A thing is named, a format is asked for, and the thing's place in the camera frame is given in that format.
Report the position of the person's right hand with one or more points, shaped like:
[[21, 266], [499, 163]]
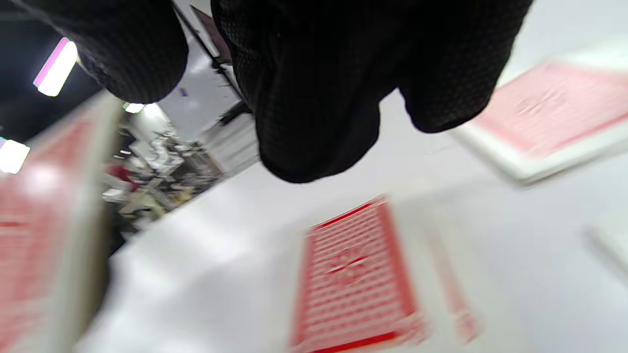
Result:
[[319, 88]]

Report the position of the deck of red playing cards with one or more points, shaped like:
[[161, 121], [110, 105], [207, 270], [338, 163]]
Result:
[[29, 245]]

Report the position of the ceiling light panel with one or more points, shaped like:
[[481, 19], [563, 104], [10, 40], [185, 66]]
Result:
[[56, 68], [12, 157]]

